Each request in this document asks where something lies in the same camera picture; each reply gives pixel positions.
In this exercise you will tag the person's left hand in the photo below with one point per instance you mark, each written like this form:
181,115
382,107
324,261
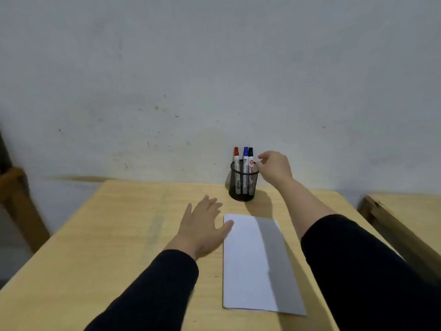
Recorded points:
200,230

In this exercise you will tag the person's right hand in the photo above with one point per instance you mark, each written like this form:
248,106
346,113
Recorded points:
275,168

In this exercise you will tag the black marker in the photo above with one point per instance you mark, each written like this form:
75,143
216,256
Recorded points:
251,153

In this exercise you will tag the blue marker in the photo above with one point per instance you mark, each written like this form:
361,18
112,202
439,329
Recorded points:
245,154

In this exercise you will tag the red marker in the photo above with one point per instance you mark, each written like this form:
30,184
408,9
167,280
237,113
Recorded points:
236,155

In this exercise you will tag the black mesh pen holder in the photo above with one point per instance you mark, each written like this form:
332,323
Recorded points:
243,197

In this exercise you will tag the white paper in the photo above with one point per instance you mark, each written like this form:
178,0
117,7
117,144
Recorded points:
248,265

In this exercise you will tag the person's left forearm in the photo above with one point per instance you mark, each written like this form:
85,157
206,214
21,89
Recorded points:
151,293

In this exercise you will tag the person's right forearm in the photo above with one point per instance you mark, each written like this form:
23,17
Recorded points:
344,258

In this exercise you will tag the light wooden side table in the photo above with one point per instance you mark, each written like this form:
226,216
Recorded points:
410,217

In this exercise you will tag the brown wooden side table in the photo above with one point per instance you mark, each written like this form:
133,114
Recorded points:
24,210

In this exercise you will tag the grey flat object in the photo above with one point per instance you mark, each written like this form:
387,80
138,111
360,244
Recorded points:
3,155

